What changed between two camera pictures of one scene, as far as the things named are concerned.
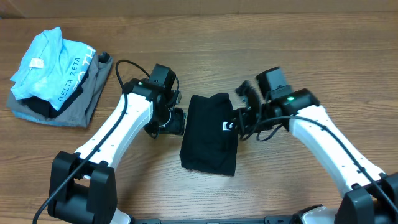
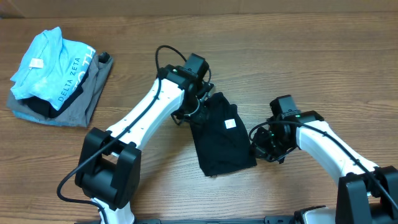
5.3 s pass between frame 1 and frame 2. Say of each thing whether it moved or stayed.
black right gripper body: moved
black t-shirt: moved
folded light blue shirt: stayed
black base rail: stayed
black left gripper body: moved
